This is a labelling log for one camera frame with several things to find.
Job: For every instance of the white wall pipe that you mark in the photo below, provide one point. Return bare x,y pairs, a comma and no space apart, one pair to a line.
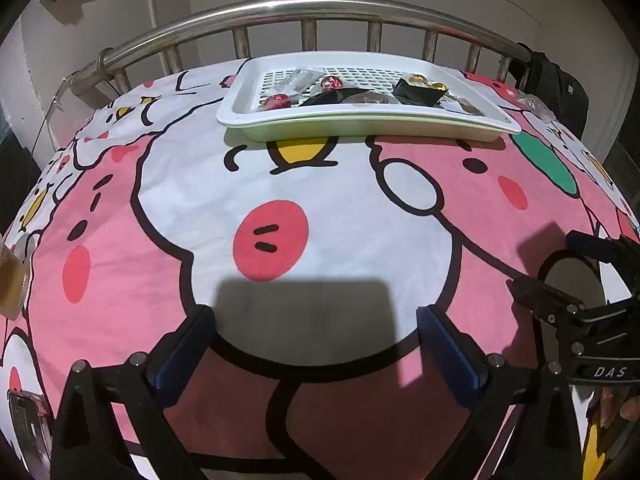
157,25

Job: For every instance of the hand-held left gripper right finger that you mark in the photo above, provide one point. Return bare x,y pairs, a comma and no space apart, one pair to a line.
450,355

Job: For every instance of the clear packet with dark filling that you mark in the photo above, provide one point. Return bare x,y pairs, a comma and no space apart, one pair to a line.
372,97

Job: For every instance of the person's right hand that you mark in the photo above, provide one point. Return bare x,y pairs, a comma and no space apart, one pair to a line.
627,410

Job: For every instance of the metal bed rail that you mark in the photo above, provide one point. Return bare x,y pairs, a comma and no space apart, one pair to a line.
300,5

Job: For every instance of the clear plastic package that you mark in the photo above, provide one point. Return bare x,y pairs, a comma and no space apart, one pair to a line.
30,435

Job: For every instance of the amber plastic container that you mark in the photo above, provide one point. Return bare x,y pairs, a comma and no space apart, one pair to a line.
11,282

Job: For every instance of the black bag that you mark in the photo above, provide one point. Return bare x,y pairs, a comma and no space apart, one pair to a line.
552,85

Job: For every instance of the gold foil candy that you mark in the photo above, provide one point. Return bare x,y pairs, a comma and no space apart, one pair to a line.
417,78
440,87

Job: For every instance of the long black snack packet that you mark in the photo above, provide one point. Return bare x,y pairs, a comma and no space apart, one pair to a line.
417,92

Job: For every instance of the long white snack packet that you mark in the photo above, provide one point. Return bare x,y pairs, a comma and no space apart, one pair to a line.
300,80

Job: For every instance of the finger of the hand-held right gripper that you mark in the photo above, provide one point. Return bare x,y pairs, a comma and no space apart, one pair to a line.
592,247
537,292

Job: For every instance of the small black snack packet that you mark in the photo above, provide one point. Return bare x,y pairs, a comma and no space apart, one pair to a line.
325,97

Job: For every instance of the white perforated plastic tray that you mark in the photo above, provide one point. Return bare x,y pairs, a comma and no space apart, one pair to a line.
360,122

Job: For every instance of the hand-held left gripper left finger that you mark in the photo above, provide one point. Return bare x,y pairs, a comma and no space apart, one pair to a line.
180,355

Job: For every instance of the pink cartoon printed blanket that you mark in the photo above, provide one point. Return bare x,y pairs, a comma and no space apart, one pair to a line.
325,200

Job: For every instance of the clear plastic wrapper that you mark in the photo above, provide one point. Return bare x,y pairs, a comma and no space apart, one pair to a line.
537,106

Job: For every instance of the red foil candy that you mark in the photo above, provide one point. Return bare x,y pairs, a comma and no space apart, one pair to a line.
277,101
332,81

